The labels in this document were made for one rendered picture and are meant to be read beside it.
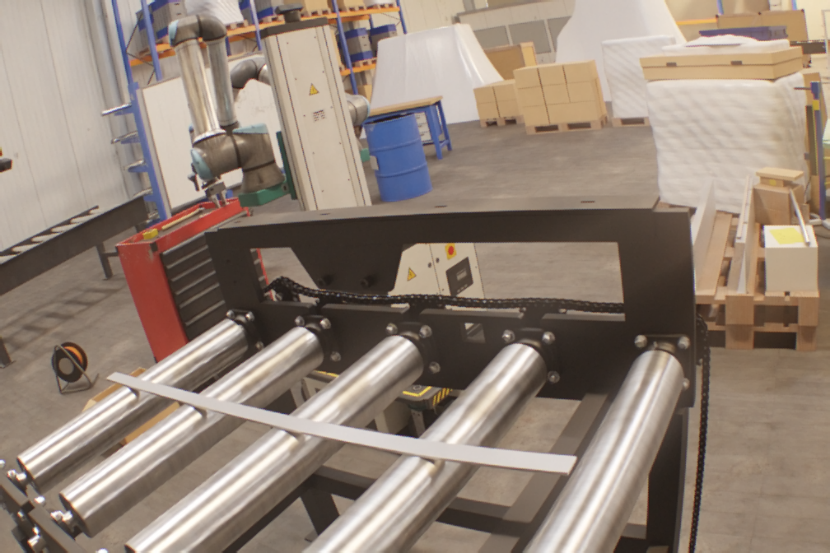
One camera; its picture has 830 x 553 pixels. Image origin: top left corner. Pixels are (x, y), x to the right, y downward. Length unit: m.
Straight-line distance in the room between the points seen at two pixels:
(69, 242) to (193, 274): 3.10
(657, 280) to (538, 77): 8.49
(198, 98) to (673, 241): 2.00
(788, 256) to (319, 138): 2.10
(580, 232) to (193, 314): 2.62
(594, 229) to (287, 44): 1.75
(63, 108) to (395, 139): 7.17
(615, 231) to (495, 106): 10.20
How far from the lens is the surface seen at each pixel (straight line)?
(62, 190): 11.79
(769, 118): 4.26
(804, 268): 2.88
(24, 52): 11.98
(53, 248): 6.32
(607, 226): 1.17
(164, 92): 5.88
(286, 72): 2.60
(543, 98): 9.62
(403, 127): 6.80
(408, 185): 6.87
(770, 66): 4.23
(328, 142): 2.70
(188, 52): 2.69
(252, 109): 6.06
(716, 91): 4.37
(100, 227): 6.60
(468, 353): 1.44
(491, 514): 1.73
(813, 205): 4.88
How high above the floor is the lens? 1.49
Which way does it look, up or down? 19 degrees down
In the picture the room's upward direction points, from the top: 13 degrees counter-clockwise
